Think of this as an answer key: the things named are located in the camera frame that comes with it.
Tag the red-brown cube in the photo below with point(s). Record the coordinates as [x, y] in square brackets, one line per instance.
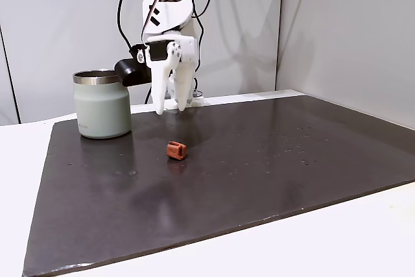
[176, 151]

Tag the pale green steel cup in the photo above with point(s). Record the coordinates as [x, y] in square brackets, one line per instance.
[102, 108]

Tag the dark grey table mat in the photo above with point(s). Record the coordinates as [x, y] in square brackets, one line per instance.
[210, 176]

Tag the black camera box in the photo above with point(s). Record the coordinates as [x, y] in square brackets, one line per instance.
[131, 71]

